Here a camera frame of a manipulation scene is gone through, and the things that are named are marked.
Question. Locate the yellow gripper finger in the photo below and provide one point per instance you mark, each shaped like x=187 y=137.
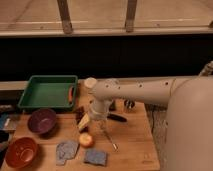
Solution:
x=84 y=122

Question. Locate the grey cloth piece left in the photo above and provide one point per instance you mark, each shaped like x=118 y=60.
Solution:
x=66 y=150

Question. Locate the purple bowl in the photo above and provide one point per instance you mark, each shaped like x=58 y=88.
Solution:
x=42 y=121

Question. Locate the orange bowl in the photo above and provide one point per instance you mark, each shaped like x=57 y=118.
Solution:
x=21 y=152

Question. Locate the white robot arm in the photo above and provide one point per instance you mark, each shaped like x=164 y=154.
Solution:
x=187 y=103

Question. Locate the blue grey sponge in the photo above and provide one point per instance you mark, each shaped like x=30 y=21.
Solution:
x=95 y=157

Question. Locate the wooden cutting board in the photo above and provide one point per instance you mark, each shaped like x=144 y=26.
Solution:
x=136 y=149

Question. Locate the white paper cup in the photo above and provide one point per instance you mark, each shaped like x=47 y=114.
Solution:
x=90 y=82

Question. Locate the small dark jar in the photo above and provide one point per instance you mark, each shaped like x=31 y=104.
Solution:
x=128 y=105

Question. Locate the red yellow apple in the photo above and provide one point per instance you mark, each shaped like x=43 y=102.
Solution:
x=86 y=140

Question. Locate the dark brown grape bunch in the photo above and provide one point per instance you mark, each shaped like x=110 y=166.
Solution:
x=79 y=113

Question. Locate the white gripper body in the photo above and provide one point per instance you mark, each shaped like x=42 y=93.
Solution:
x=99 y=109

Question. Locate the green plastic tray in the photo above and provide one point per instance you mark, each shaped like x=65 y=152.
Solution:
x=48 y=91

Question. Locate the orange marker in tray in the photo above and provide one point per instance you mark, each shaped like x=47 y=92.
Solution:
x=70 y=94

